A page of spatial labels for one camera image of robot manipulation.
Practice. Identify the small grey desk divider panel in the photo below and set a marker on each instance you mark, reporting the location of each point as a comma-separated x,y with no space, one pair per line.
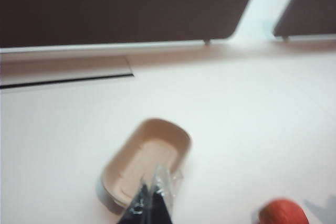
309,6

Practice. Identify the orange fruit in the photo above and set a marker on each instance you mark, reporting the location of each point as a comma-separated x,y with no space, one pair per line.
284,213

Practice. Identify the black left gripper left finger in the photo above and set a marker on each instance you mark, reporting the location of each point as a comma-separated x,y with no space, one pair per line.
140,208

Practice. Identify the beige paper lunchbox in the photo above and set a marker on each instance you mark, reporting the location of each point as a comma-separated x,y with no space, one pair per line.
152,150

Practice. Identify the large grey desk divider panel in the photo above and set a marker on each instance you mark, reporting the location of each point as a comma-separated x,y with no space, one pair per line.
118,6

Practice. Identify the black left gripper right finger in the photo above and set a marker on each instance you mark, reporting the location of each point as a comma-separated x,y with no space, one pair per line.
161,203

